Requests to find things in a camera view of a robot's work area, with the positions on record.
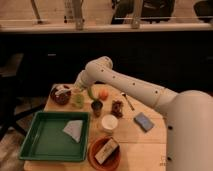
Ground orange toy fruit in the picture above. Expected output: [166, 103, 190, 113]
[98, 89, 109, 101]

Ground orange bowl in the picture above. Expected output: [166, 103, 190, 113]
[88, 137, 121, 171]

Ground metal fork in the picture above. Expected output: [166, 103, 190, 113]
[121, 92, 135, 111]

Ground blue sponge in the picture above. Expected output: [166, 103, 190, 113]
[134, 113, 154, 132]

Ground white folded cloth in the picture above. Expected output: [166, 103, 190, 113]
[63, 120, 83, 143]

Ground purple bowl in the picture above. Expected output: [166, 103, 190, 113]
[50, 85, 71, 105]

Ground white cup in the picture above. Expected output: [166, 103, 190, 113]
[101, 115, 118, 133]

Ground metal cup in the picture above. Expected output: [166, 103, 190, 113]
[91, 100, 103, 117]

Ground green toy vegetable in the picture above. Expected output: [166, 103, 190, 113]
[87, 88, 97, 100]

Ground black office chair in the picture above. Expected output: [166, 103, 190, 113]
[0, 54, 44, 141]

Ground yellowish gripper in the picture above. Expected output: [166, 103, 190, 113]
[73, 75, 87, 92]

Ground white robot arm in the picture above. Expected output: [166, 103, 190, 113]
[75, 56, 213, 171]

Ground green plastic tray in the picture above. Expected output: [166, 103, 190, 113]
[19, 111, 90, 162]

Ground brown toy food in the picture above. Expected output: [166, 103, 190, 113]
[111, 100, 123, 118]

